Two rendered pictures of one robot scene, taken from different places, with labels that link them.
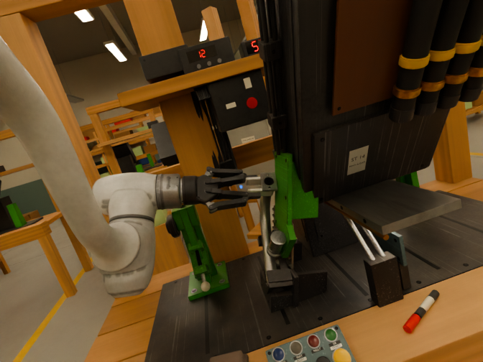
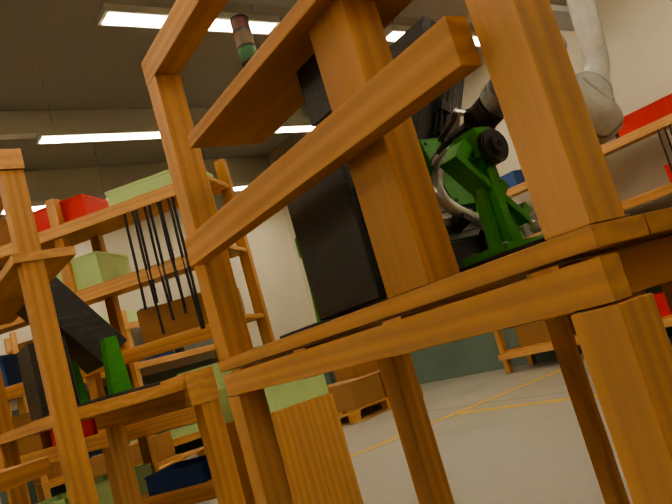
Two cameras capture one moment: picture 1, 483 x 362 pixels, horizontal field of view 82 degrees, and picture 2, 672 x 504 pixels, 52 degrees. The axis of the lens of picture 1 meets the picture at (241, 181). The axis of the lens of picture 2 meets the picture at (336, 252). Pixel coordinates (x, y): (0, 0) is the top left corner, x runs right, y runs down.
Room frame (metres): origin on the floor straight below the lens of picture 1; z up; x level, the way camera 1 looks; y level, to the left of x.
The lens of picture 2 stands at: (1.84, 1.28, 0.81)
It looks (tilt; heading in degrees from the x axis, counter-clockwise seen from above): 8 degrees up; 241
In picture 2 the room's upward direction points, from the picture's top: 16 degrees counter-clockwise
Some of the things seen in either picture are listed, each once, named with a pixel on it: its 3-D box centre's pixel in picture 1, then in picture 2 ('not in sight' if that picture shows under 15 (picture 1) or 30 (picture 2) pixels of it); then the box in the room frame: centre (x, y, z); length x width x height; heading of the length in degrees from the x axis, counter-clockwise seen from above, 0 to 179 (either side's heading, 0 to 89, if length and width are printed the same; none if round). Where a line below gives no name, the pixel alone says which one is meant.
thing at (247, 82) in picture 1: (238, 102); (341, 83); (0.94, -0.06, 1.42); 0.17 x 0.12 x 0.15; 95
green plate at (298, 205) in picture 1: (294, 189); (444, 175); (0.68, -0.12, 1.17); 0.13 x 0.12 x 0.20; 95
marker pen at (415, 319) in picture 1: (422, 309); not in sight; (0.48, -0.28, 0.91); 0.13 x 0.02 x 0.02; 121
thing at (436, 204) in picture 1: (362, 195); not in sight; (0.65, -0.28, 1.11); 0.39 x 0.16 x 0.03; 5
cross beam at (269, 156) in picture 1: (273, 146); (285, 180); (1.11, -0.16, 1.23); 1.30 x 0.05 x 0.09; 95
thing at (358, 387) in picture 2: not in sight; (359, 383); (-2.14, -6.14, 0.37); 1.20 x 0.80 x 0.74; 16
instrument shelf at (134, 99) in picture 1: (259, 67); (292, 69); (1.01, -0.17, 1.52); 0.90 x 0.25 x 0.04; 95
